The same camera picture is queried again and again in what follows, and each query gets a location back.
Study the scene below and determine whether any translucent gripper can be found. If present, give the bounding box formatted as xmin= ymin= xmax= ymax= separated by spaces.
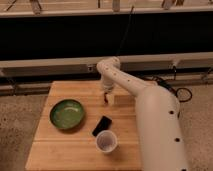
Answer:
xmin=101 ymin=77 xmax=115 ymax=106

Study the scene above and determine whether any red pepper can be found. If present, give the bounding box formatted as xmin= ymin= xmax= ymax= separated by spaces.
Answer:
xmin=104 ymin=94 xmax=108 ymax=103

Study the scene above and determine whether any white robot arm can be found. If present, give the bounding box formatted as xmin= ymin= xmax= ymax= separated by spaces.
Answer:
xmin=97 ymin=57 xmax=189 ymax=171

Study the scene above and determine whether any green ceramic bowl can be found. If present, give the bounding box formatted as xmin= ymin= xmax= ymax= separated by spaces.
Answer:
xmin=49 ymin=99 xmax=85 ymax=130

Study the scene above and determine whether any black rectangular block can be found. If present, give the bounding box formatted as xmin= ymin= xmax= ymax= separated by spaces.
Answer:
xmin=92 ymin=116 xmax=112 ymax=137

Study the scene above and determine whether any clear plastic cup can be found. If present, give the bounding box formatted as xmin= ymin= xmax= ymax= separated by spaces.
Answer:
xmin=95 ymin=130 xmax=118 ymax=154

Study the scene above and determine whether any wooden cutting board table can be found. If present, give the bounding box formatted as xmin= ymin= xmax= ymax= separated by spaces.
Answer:
xmin=26 ymin=81 xmax=141 ymax=171

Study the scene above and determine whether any black floor cable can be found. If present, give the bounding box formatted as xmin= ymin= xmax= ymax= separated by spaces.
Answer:
xmin=151 ymin=75 xmax=193 ymax=119

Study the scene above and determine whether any black hanging cable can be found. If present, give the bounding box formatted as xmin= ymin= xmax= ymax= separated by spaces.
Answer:
xmin=105 ymin=5 xmax=135 ymax=73

